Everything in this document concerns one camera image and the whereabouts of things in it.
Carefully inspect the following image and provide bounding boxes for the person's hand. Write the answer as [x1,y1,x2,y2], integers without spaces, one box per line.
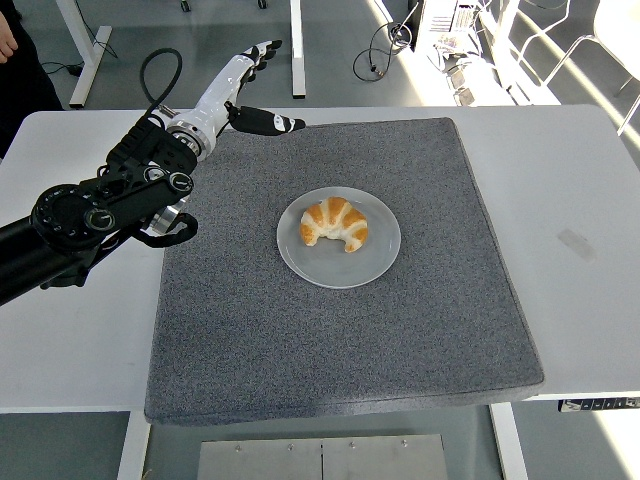
[0,12,19,65]

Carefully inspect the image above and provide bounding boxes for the black floor cable loop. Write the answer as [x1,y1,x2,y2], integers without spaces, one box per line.
[352,20,417,81]

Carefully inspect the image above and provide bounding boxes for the thin black floor cable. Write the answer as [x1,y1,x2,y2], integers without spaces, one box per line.
[39,39,119,77]

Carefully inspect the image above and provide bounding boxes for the person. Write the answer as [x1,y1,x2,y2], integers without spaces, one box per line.
[0,7,65,160]

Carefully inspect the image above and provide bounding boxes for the white chair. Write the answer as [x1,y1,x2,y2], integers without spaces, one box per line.
[542,0,640,99]

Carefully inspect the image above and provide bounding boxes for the clear tape strip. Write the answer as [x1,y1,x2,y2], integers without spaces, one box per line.
[557,227,599,265]

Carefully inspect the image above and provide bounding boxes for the white power strip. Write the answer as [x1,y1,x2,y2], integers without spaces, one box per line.
[444,62,484,107]

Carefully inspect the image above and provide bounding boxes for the grey metal plate with screws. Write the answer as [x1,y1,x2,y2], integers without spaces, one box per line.
[196,433,449,480]

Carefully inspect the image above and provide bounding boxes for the croissant bread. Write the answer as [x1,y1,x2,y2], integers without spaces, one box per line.
[298,196,370,253]

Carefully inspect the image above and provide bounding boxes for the round grey plate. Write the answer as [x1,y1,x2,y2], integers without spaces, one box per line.
[276,186,403,290]

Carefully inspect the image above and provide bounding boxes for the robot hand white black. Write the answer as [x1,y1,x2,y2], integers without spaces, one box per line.
[173,38,307,145]

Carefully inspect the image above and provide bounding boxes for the white computer case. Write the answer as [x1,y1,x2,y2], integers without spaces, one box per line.
[413,0,484,54]

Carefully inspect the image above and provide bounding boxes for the white table leg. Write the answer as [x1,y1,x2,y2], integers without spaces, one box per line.
[488,402,530,480]
[115,410,153,480]

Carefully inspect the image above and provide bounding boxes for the white background desk leg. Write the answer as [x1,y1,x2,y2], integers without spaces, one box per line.
[55,0,114,110]
[289,0,307,99]

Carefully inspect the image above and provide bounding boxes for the grey felt mat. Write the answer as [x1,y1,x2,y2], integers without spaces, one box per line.
[144,116,546,427]

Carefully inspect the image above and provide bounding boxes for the table height control panel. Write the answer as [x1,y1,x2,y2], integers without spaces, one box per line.
[558,397,640,414]

